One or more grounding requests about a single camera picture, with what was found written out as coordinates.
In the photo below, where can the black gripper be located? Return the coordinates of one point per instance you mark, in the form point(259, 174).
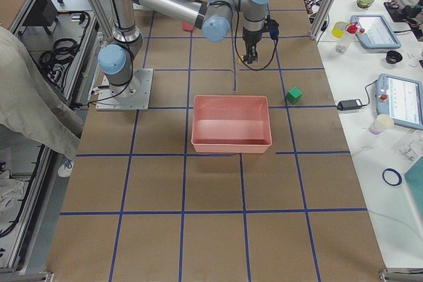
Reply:
point(250, 38)

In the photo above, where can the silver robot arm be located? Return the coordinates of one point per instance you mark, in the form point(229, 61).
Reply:
point(213, 17)

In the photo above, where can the green cube near bin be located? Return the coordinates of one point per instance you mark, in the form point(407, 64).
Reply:
point(293, 95)

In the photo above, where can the pink foam cube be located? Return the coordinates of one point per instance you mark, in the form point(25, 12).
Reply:
point(187, 26)

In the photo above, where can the pink plastic bin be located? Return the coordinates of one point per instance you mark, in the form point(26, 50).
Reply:
point(231, 124)

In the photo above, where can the clear spray bottle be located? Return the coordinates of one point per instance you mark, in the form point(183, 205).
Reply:
point(350, 32)

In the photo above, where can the black power adapter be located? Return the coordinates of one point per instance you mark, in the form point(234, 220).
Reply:
point(352, 104)

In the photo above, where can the upper teach pendant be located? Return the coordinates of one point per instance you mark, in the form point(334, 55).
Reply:
point(374, 32)

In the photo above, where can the teach pendant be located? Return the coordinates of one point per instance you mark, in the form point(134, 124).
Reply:
point(401, 99)
point(374, 32)

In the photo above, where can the black bowl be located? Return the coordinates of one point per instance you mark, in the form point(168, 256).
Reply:
point(392, 57)

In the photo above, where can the white paper cup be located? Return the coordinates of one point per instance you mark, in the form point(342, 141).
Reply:
point(381, 123)

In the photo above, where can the lower teach pendant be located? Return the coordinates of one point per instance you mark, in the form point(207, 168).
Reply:
point(401, 99)

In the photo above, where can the teal notebook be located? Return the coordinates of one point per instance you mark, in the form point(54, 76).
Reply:
point(413, 177)

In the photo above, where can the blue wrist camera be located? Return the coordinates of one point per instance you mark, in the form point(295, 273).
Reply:
point(272, 28)

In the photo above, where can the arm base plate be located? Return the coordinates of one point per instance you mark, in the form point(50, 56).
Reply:
point(135, 97)

